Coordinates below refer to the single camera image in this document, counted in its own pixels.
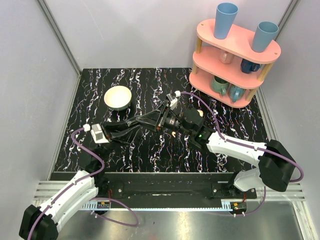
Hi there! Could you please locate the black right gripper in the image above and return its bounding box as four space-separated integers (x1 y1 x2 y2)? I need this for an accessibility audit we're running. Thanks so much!
136 101 193 137

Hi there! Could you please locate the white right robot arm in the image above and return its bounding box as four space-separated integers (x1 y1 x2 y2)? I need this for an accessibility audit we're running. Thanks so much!
127 102 295 199

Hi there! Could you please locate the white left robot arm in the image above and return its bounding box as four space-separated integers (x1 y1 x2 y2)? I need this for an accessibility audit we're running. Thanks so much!
18 120 140 240

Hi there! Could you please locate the cream and green bowl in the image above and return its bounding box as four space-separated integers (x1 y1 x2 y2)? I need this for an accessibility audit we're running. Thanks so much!
103 85 132 111

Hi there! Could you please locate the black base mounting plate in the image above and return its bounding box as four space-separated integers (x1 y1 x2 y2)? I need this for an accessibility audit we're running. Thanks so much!
97 172 257 200

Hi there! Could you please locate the green ceramic mug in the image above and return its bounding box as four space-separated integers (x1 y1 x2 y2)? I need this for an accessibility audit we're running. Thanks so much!
210 76 230 96

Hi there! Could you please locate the light blue mug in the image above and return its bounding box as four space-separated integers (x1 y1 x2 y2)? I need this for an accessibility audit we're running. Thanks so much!
228 85 246 103

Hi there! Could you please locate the pink three-tier shelf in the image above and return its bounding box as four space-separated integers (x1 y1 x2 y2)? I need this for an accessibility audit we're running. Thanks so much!
189 19 281 108

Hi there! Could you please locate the pink mug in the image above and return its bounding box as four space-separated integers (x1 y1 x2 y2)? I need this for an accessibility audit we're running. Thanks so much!
219 50 235 64

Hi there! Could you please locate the dark blue mug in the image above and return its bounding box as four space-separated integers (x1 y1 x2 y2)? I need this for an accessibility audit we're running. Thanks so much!
240 58 261 74

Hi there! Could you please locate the left blue plastic cup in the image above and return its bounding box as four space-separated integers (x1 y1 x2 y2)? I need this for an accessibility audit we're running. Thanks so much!
213 2 239 40

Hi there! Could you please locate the blue plastic cup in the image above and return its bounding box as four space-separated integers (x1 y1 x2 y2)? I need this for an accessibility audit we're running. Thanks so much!
213 2 239 40
251 21 279 53

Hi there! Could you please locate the right blue plastic cup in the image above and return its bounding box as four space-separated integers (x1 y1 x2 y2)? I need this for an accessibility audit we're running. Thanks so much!
251 21 279 53

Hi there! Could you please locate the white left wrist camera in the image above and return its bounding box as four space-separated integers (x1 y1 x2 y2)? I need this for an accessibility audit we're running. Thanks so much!
83 123 109 144

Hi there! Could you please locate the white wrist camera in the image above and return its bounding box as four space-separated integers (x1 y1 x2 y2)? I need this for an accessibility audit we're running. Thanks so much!
166 90 181 110
83 123 109 144

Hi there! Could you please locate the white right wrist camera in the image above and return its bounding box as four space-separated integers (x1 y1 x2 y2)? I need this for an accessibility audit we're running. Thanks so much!
166 90 181 110

